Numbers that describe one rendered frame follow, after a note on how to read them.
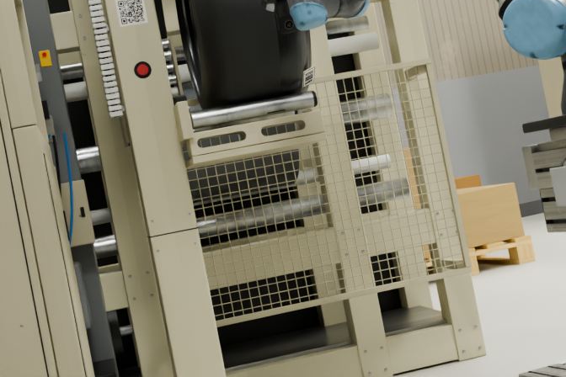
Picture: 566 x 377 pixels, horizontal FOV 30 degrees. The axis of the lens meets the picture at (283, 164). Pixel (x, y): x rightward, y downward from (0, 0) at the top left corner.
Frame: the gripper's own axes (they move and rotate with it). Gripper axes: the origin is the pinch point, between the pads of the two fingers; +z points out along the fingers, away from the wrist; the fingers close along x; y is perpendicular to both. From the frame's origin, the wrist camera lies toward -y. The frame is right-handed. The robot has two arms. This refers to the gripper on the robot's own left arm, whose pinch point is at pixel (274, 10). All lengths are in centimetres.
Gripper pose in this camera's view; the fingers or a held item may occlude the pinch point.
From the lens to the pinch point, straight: 263.2
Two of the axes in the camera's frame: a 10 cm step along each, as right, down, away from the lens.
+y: -2.0, -9.7, 1.3
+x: -9.7, 1.8, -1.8
